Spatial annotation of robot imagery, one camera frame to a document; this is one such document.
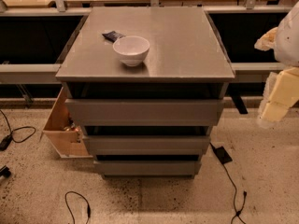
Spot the black cable right floor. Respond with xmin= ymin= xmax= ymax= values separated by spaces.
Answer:
xmin=210 ymin=143 xmax=249 ymax=224

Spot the black cable floor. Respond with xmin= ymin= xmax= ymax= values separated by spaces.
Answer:
xmin=0 ymin=109 xmax=37 ymax=151
xmin=210 ymin=143 xmax=249 ymax=224

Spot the grey drawer cabinet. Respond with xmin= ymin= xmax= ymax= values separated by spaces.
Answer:
xmin=55 ymin=6 xmax=236 ymax=180

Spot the black power adapter right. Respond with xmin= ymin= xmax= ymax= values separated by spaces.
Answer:
xmin=213 ymin=147 xmax=233 ymax=164

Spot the white ceramic bowl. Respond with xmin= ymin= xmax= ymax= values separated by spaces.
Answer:
xmin=112 ymin=35 xmax=150 ymax=66

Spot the grey drawer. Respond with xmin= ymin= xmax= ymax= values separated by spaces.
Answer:
xmin=93 ymin=161 xmax=201 ymax=176
xmin=65 ymin=99 xmax=224 ymax=126
xmin=83 ymin=136 xmax=210 ymax=155

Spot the dark blue snack packet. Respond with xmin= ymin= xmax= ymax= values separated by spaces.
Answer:
xmin=103 ymin=31 xmax=124 ymax=43

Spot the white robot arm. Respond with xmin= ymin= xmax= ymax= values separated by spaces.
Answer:
xmin=254 ymin=2 xmax=299 ymax=128

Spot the cardboard box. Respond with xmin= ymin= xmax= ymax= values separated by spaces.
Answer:
xmin=43 ymin=90 xmax=91 ymax=158

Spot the grey top drawer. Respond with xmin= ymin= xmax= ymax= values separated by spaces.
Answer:
xmin=65 ymin=99 xmax=224 ymax=126

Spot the black cable loop front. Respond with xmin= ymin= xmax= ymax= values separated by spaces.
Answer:
xmin=64 ymin=190 xmax=92 ymax=224

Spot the grey bottom drawer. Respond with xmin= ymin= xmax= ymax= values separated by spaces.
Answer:
xmin=93 ymin=161 xmax=201 ymax=176

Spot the black cable left floor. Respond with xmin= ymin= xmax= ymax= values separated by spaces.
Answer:
xmin=0 ymin=109 xmax=37 ymax=151

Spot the grey metal railing frame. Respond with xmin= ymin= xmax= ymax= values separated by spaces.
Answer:
xmin=0 ymin=0 xmax=299 ymax=108

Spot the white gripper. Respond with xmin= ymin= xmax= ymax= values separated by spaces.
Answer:
xmin=257 ymin=66 xmax=299 ymax=129

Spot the grey middle drawer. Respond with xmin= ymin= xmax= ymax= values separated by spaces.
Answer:
xmin=83 ymin=136 xmax=210 ymax=155

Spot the black object left edge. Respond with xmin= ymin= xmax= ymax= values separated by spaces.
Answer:
xmin=0 ymin=166 xmax=11 ymax=178

